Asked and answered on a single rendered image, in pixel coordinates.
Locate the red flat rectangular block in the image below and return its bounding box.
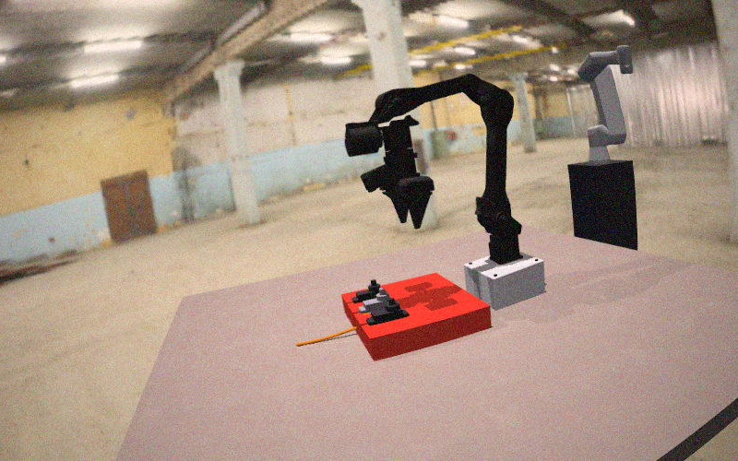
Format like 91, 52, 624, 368
340, 273, 492, 361

